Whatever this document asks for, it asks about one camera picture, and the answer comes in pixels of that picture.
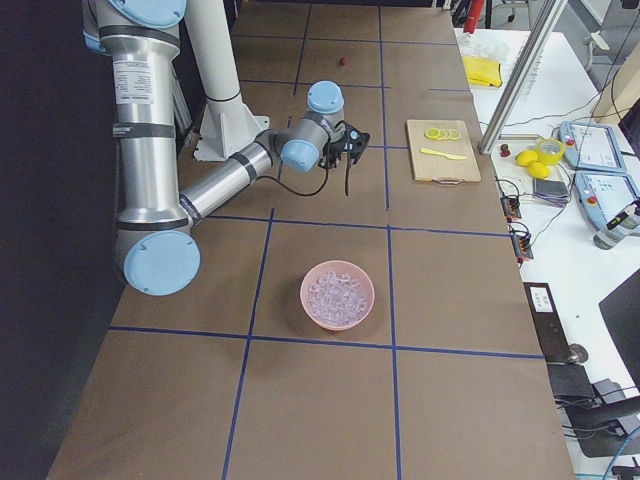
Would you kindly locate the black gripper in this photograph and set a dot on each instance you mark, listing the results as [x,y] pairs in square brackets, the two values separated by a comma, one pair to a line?
[338,150]

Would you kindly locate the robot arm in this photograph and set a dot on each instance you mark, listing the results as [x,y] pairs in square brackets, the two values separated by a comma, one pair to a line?
[154,247]

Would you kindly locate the pile of clear ice cubes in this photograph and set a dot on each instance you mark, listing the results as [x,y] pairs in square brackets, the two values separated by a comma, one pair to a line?
[337,300]

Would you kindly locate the wooden knife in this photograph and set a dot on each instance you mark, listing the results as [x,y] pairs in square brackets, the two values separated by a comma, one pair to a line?
[449,156]

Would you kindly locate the wooden cutting board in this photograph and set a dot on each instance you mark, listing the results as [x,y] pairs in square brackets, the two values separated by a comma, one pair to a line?
[427,168]

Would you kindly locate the pink bowl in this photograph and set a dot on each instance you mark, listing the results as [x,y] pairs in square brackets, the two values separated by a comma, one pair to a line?
[338,266]

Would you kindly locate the yellow cloth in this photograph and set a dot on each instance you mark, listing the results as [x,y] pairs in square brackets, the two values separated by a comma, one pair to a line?
[482,72]

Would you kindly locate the yellow lemon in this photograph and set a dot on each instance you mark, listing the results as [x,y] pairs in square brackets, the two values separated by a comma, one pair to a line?
[538,170]
[526,158]

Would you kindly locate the yellow tape roll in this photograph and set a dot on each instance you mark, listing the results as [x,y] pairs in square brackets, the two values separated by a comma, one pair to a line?
[550,151]

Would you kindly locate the black notebook stack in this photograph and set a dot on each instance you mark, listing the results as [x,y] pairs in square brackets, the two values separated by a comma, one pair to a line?
[551,191]

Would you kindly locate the teach pendant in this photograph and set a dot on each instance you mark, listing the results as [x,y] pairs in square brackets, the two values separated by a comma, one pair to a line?
[591,146]
[602,195]

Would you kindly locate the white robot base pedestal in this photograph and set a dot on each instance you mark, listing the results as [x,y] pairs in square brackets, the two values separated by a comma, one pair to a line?
[228,125]

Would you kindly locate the aluminium frame post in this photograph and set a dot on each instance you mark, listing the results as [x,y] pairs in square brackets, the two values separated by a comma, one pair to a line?
[543,27]

